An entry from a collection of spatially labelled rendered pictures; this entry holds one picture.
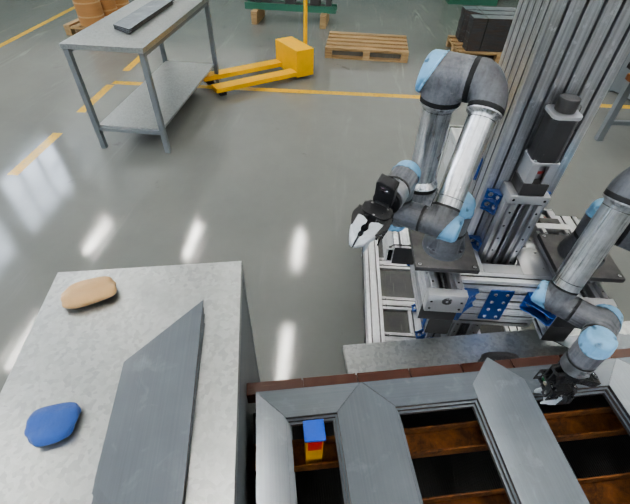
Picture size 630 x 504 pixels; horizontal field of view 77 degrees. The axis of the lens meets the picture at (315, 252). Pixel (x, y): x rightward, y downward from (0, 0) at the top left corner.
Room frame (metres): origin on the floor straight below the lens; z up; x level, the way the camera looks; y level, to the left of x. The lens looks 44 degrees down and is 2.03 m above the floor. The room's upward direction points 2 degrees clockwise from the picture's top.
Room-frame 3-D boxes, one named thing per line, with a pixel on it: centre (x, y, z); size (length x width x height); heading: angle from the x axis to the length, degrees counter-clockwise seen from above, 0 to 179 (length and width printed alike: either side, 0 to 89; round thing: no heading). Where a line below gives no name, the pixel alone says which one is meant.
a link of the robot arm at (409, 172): (0.89, -0.23, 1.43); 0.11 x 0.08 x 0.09; 152
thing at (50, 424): (0.37, 0.61, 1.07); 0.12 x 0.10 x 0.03; 108
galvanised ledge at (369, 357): (0.85, -0.78, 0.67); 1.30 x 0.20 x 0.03; 98
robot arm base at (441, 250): (1.06, -0.47, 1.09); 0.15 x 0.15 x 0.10
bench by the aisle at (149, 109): (4.29, 1.70, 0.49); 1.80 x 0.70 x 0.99; 175
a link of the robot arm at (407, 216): (0.88, -0.24, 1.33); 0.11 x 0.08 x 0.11; 62
